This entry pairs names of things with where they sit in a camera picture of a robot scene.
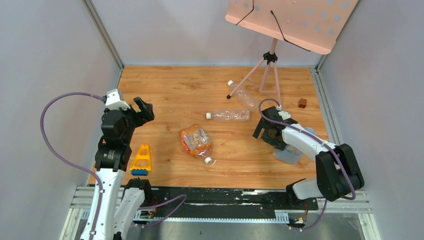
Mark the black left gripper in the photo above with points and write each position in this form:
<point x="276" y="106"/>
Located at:
<point x="139" y="112"/>

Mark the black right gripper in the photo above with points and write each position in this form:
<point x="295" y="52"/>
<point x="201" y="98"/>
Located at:
<point x="275" y="142"/>

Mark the orange label plastic bottle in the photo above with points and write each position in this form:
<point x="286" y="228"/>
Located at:
<point x="197" y="142"/>

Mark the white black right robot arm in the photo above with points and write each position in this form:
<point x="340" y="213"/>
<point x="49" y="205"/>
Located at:
<point x="337" y="171"/>

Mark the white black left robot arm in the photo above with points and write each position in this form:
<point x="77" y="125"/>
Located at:
<point x="108" y="219"/>

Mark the clear bottle near stand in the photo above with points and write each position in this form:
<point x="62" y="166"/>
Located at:
<point x="246" y="98"/>

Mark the clear bottle lying centre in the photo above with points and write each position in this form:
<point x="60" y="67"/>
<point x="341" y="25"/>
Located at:
<point x="232" y="115"/>

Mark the small brown cube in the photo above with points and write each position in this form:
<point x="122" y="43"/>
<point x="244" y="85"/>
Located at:
<point x="302" y="103"/>

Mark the yellow triangular toy block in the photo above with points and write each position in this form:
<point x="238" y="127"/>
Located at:
<point x="142" y="164"/>

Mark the pink music stand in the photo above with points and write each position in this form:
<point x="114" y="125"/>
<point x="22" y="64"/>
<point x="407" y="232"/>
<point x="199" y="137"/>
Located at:
<point x="312" y="25"/>

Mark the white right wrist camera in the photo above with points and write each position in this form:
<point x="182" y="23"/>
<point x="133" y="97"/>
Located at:
<point x="284" y="115"/>

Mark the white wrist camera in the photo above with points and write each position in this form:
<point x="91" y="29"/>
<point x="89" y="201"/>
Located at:
<point x="284" y="115"/>
<point x="114" y="100"/>

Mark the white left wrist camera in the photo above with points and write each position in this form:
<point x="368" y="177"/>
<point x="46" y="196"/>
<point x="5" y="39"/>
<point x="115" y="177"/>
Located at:
<point x="114" y="100"/>

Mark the black metal base rail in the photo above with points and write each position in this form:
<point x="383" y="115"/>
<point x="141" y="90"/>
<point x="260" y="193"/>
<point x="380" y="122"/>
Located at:
<point x="242" y="205"/>

